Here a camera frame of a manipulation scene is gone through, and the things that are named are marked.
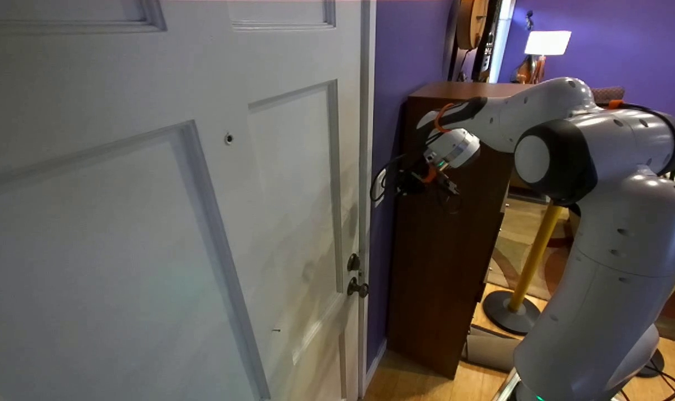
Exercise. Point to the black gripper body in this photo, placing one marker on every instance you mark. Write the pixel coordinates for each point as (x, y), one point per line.
(410, 184)

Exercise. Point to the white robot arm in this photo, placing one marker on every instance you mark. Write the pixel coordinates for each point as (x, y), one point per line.
(612, 166)

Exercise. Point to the dark brown wooden cabinet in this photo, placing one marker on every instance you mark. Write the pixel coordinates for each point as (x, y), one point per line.
(440, 258)

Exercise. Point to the silver deadbolt lock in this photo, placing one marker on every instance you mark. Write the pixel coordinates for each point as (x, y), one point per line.
(352, 264)

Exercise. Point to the silver round door knob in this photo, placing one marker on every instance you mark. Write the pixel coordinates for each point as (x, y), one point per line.
(357, 287)

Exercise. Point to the grey floor mat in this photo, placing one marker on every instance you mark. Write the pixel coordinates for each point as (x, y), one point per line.
(488, 348)

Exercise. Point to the white panel door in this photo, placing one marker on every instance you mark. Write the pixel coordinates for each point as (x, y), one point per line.
(180, 199)

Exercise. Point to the white wall light switch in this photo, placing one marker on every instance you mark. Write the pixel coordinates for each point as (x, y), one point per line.
(379, 188)

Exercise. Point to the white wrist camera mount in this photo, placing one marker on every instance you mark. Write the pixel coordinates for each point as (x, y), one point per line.
(451, 149)

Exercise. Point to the white door frame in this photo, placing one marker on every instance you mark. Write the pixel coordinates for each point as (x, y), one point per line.
(366, 132)

